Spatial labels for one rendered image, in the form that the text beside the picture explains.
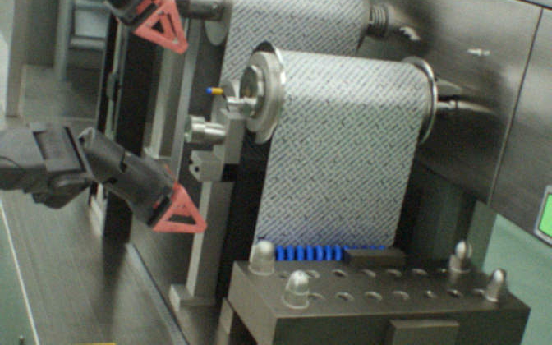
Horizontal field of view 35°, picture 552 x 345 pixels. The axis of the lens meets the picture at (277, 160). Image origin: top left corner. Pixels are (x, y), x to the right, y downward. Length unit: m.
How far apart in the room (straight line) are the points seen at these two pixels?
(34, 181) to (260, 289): 0.32
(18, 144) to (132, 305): 0.40
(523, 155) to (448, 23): 0.29
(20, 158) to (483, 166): 0.67
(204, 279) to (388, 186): 0.32
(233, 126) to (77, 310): 0.35
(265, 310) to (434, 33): 0.58
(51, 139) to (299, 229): 0.41
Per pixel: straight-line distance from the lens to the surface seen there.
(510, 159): 1.29
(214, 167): 1.29
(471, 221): 1.63
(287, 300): 1.13
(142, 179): 1.16
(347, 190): 1.30
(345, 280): 1.24
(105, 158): 1.13
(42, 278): 1.41
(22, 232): 1.56
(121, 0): 1.16
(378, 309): 1.18
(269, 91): 1.21
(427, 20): 1.50
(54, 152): 1.08
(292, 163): 1.25
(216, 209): 1.32
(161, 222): 1.16
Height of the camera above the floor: 1.53
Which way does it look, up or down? 17 degrees down
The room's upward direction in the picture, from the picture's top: 11 degrees clockwise
